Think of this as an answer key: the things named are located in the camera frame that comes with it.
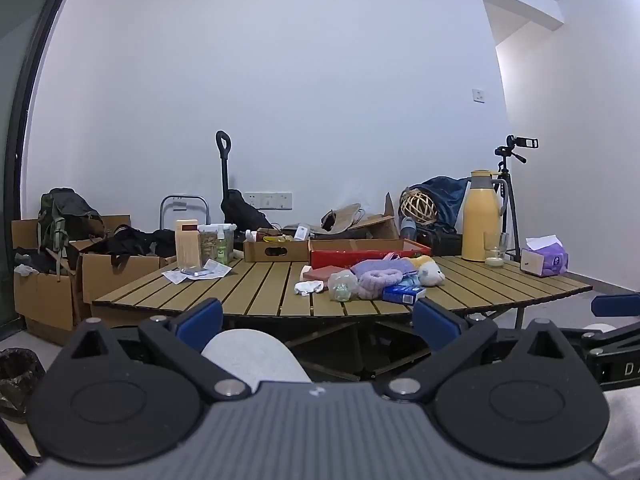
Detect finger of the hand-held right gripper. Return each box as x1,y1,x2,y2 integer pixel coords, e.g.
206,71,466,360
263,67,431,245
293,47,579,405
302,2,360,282
591,294,640,317
559,324,640,358

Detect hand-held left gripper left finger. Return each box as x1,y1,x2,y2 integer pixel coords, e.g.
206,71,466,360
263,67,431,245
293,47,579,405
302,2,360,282
60,298,252,403

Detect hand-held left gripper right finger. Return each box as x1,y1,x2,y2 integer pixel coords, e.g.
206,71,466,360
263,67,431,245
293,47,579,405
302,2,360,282
385,298,583,403

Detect blue tissue packet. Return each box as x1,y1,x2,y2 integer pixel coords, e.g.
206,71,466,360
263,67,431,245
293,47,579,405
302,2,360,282
382,284,427,305

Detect yellow white plush toy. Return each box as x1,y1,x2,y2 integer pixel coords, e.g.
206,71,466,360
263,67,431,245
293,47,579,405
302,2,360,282
407,255,446,287

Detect purple tissue pack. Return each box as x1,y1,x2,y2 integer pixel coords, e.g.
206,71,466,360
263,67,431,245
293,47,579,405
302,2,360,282
520,235,570,277

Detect clear bag with green item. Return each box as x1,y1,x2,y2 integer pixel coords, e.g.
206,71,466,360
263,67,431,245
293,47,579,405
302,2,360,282
327,270,358,303

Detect orange edged cardboard box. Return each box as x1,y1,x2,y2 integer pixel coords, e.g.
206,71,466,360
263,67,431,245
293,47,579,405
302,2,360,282
308,238,432,270

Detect white papers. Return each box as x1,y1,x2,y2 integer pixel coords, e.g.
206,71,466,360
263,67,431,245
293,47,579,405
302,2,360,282
162,260,233,283

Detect person's left leg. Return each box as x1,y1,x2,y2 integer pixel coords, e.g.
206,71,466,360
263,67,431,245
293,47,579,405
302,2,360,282
201,328,312,395

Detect person's leg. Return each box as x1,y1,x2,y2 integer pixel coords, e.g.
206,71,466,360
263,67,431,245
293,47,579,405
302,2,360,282
592,387,640,480
201,328,312,395

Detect person's right leg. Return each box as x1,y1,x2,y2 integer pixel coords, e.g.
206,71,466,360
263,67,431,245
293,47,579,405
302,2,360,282
592,387,640,480

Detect beige carton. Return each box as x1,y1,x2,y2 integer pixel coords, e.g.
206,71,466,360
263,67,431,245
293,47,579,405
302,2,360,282
175,219,202,269

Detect clear storage jar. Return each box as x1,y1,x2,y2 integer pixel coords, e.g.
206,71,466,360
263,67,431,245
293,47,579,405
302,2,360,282
199,223,236,263

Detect clear drinking glass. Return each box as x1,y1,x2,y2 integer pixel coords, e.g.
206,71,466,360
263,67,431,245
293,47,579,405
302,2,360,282
484,232,508,267

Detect brown cardboard box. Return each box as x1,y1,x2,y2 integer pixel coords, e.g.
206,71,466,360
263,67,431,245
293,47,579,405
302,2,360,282
11,215,132,333
80,252,177,306

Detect black clothes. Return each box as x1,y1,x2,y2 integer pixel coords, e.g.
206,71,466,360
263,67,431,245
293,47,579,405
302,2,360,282
90,225,177,257

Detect red printed cardboard box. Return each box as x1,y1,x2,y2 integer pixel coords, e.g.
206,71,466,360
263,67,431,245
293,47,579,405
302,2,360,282
350,192,401,241

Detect yellow thermos jug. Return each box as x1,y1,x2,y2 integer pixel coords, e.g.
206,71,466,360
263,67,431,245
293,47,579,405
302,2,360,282
461,170,511,262

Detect small cardboard box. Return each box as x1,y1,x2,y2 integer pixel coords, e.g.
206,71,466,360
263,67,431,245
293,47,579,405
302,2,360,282
243,237,311,263

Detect black trolley bag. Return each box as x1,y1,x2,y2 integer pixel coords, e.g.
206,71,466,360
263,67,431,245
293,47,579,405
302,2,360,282
221,189,273,233

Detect woven rattan ball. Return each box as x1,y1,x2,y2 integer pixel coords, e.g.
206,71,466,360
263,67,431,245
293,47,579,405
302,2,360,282
400,187,438,226

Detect dark blue cloth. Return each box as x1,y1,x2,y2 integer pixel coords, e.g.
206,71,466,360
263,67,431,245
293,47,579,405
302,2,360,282
422,176,471,233

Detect beige fluffy mat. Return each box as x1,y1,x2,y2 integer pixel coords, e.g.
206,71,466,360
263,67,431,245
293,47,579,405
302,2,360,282
320,203,363,235

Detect dark backpack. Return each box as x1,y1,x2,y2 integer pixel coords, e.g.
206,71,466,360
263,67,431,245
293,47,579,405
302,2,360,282
37,187,108,266

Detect black lined trash bin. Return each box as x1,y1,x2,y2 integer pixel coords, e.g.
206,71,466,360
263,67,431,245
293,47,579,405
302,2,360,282
0,347,46,423

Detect black framed glass door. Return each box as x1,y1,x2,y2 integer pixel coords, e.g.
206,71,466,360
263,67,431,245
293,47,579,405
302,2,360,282
0,0,71,331

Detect metal folding chair frame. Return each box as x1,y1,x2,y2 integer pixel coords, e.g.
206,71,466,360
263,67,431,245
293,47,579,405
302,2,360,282
159,195,210,233

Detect white wall socket strip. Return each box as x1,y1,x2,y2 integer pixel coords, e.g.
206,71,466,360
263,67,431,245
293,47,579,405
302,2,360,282
244,191,293,210

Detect black trolley handle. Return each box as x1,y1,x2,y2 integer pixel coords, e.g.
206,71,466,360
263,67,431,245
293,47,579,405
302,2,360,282
216,130,236,221

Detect black camera tripod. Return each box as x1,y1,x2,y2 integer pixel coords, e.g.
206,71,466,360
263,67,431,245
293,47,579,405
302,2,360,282
494,146,527,262

